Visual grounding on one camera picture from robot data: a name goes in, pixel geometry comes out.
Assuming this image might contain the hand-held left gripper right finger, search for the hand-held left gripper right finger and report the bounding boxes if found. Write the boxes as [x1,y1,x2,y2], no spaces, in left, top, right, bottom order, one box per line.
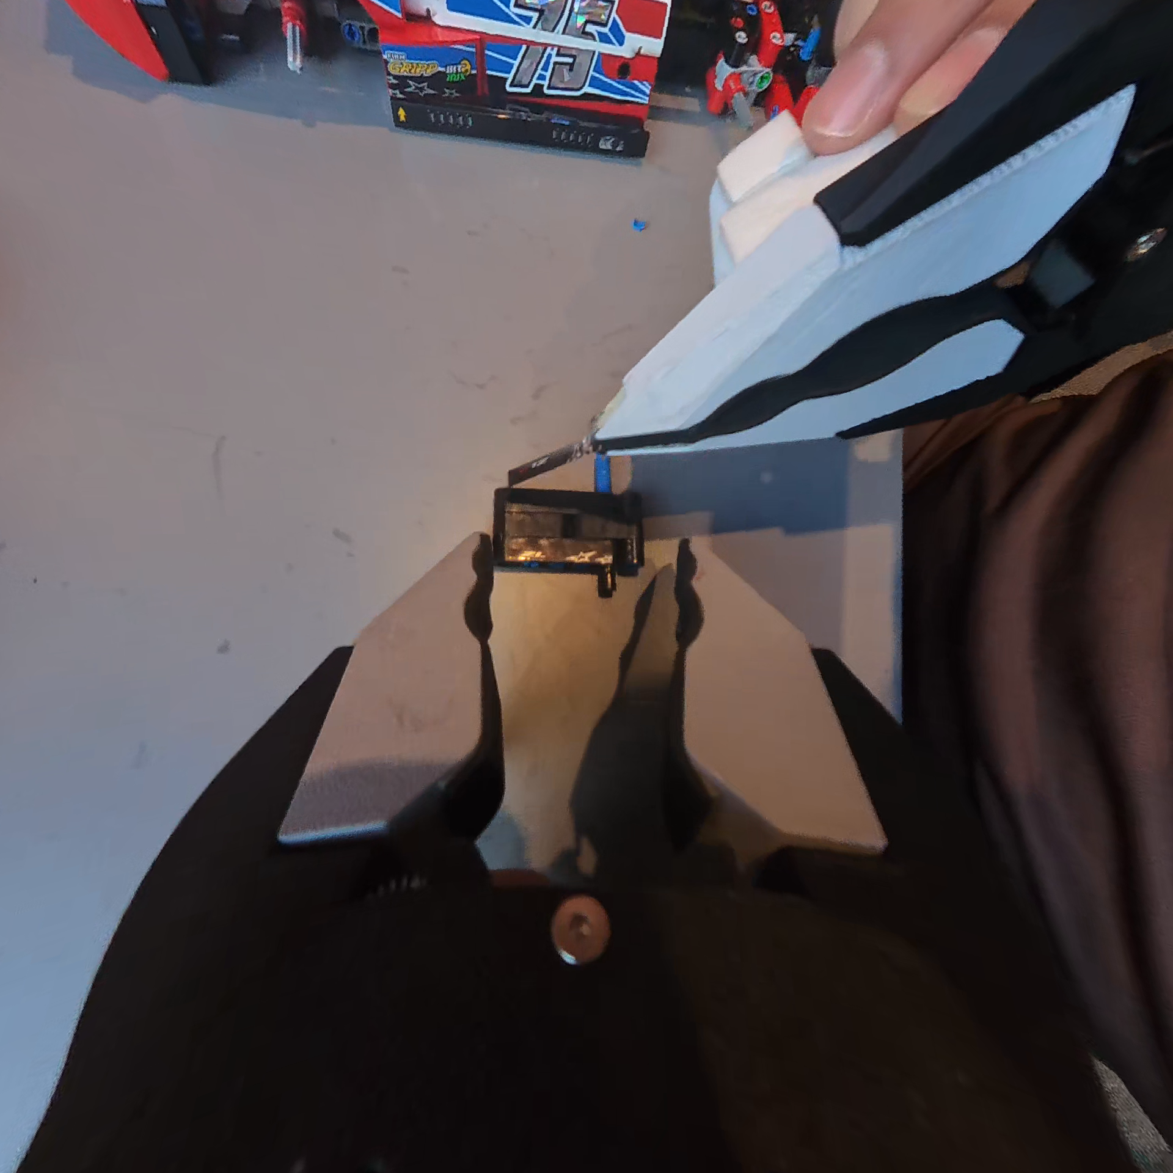
[665,540,890,886]

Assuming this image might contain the black star sticker strip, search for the black star sticker strip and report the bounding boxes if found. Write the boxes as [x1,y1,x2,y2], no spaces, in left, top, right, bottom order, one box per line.
[511,540,617,568]

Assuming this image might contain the black brick beam blue pins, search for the black brick beam blue pins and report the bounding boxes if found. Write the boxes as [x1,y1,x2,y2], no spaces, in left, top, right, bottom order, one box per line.
[492,456,647,600]

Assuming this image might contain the grey desk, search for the grey desk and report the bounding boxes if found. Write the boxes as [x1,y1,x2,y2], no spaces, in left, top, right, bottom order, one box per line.
[0,0,906,1147]

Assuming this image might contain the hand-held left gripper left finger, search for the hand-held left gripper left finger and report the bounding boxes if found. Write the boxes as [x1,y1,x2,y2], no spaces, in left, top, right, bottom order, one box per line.
[277,533,507,876]

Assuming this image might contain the red toy brick race car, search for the red toy brick race car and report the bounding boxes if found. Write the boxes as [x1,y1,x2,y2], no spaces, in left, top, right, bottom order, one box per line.
[64,0,839,160]

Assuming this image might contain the person's right hand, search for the person's right hand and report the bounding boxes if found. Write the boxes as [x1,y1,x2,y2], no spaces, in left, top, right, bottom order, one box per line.
[802,0,1021,157]

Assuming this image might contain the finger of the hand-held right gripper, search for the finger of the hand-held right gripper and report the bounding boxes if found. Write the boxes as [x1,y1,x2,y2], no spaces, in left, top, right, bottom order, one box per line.
[594,316,1028,459]
[591,86,1140,443]

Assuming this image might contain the small black sticker strip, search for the small black sticker strip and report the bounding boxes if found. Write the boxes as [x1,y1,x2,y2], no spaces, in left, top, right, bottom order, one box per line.
[507,442,602,489]

